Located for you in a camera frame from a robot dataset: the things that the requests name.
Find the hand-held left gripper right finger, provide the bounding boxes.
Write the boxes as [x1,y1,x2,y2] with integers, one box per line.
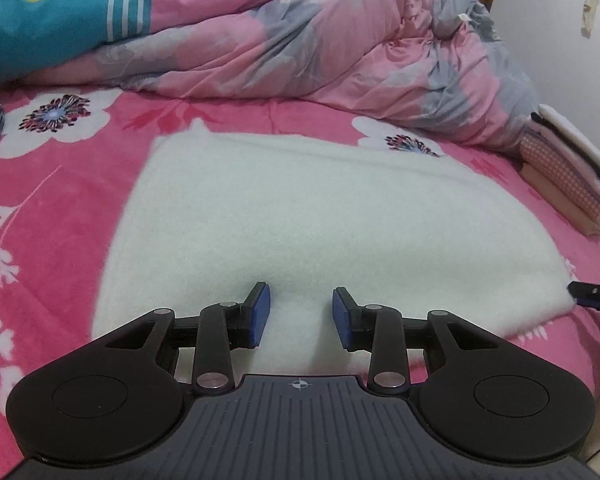
[331,286,501,396]

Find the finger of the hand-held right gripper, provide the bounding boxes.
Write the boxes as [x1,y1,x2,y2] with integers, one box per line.
[567,280,600,311]

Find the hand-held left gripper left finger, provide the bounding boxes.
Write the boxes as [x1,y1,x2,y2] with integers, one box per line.
[105,282,272,396]

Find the white fleece sweater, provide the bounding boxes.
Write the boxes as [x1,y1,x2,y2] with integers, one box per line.
[91,125,578,361]

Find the stack of folded clothes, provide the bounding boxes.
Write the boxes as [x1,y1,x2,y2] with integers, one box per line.
[519,104,600,236]

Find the pink floral bed sheet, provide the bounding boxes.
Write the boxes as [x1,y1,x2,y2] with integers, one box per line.
[0,85,600,411]

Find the pink grey floral quilt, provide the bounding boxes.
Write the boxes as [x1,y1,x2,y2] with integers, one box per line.
[30,0,541,153]

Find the blue striped pillow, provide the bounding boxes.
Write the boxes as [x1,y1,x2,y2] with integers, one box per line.
[0,0,153,86]

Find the wall hook rack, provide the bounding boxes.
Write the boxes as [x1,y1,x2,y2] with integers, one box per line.
[536,0,600,38]

